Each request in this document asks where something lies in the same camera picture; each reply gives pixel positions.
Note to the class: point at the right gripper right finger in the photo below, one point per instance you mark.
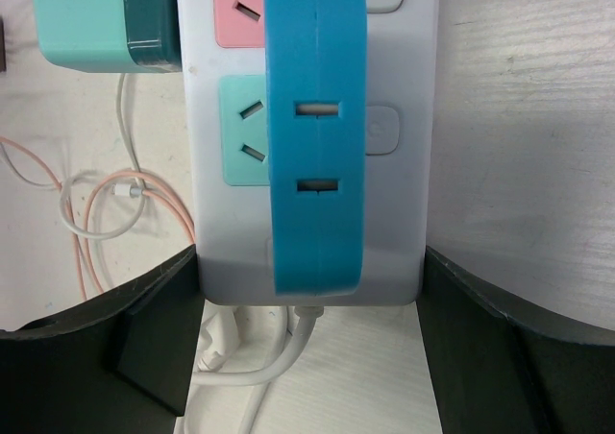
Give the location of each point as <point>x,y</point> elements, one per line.
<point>502,364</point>

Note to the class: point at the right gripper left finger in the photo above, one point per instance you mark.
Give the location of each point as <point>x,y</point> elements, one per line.
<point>119,363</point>

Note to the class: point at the teal charger plug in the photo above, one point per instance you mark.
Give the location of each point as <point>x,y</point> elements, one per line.
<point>110,36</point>

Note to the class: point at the white power strip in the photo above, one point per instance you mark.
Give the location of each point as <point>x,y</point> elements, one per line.
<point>224,65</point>

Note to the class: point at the blue flat plug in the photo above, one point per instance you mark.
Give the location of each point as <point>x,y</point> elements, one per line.
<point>316,64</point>

